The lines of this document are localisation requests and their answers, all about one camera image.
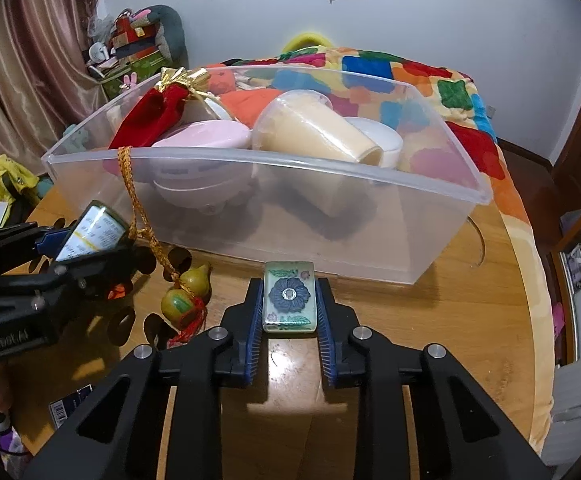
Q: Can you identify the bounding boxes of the dark green spray bottle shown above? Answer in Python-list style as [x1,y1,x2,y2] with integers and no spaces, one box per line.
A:
[55,200,129,262]

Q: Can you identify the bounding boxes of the gourd charm with gold cord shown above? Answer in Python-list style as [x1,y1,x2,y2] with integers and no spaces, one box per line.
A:
[117,146,210,349]

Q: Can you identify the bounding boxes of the blue card box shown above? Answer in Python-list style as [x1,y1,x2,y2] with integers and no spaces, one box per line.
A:
[48,384,93,429]

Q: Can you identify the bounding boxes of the pink round device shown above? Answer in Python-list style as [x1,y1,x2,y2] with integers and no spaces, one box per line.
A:
[152,119,252,214]

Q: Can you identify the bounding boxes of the red velvet pouch gold trim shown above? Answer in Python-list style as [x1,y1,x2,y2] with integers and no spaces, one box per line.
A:
[109,67,210,150]

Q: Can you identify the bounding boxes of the green mahjong tile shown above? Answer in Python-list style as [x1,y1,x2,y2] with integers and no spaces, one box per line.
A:
[262,261,318,334]

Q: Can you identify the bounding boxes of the beige cylindrical container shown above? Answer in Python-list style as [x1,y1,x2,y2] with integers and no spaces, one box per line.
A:
[251,90,382,166]

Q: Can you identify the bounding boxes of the white round plastic jar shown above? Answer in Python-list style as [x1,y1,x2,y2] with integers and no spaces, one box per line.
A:
[346,117,403,169]

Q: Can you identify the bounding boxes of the white drawstring cloth pouch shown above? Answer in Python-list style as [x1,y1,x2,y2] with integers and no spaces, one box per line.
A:
[182,98,234,124]

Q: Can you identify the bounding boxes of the yellow cloth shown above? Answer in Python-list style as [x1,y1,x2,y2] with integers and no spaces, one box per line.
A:
[0,155,40,228]

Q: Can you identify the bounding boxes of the teal dinosaur plush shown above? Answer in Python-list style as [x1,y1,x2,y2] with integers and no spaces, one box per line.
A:
[63,124,90,144]

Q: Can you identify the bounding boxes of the pink satin curtain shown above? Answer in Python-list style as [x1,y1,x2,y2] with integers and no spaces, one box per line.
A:
[0,0,105,174]

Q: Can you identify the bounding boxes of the pink bunny figure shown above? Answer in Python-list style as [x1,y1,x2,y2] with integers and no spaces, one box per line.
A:
[120,72,138,92]

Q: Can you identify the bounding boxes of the green box stack of toys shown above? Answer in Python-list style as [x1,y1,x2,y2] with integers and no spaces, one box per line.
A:
[86,8,169,100]

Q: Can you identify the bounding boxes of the orange puffer jacket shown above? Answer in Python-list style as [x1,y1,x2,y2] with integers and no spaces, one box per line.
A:
[207,64,282,128]

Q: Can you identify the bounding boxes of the grey shark plush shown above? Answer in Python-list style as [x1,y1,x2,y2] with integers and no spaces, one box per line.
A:
[147,4,188,66]

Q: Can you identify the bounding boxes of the clear plastic storage bin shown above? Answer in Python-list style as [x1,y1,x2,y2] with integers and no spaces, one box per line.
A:
[42,64,492,284]

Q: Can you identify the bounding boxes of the colourful patchwork blanket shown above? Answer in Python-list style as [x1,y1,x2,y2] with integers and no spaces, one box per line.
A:
[220,45,557,456]

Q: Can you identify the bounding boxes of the yellow pillow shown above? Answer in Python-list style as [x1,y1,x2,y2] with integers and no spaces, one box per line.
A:
[282,32,333,53]

